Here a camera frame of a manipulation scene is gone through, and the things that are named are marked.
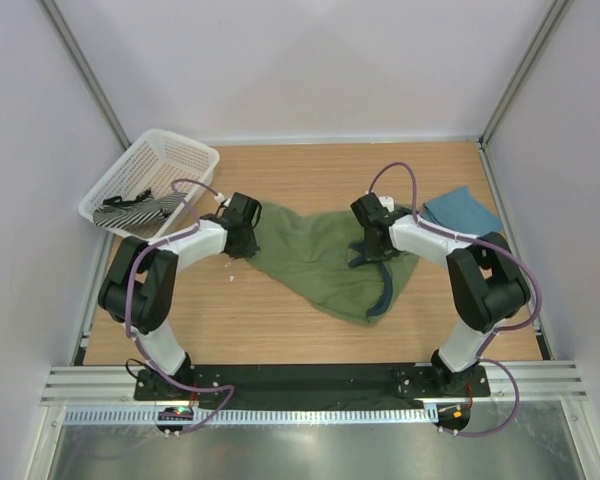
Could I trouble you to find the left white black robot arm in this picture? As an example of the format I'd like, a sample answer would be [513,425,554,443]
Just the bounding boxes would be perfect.
[98,193,263,400]

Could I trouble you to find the aluminium front rail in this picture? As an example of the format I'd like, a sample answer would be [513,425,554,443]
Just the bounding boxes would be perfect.
[40,360,587,406]

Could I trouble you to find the white slotted cable duct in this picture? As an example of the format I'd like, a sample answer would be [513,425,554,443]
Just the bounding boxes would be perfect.
[64,405,438,426]

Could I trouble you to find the aluminium frame post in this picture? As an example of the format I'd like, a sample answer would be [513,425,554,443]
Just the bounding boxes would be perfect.
[478,0,572,150]
[38,0,131,149]

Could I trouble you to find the green tank top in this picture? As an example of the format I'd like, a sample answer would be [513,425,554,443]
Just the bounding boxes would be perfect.
[248,202,419,327]

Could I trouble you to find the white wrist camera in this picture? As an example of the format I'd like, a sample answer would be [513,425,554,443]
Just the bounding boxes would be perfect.
[379,196,395,212]
[214,193,232,207]

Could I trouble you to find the blue tank top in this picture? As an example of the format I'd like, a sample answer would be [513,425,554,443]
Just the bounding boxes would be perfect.
[421,186,503,236]

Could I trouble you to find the white plastic laundry basket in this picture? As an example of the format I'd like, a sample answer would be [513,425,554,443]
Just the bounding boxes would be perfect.
[78,129,220,221]

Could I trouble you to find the black white striped tank top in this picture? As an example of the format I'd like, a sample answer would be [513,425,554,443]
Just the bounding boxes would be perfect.
[92,188,186,229]

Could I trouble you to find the left aluminium frame post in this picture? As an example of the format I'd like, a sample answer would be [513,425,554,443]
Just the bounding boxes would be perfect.
[38,0,131,149]

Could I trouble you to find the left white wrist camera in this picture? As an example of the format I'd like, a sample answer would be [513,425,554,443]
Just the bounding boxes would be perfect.
[214,193,232,207]

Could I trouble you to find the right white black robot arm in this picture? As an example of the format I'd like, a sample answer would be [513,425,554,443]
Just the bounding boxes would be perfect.
[351,193,531,396]

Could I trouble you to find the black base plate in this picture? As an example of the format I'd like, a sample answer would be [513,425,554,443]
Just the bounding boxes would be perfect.
[133,362,491,409]

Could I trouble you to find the right aluminium frame post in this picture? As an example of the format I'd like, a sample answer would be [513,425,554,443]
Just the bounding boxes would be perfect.
[478,0,572,150]

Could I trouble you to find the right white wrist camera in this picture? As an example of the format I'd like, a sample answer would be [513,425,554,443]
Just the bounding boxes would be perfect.
[379,196,395,212]

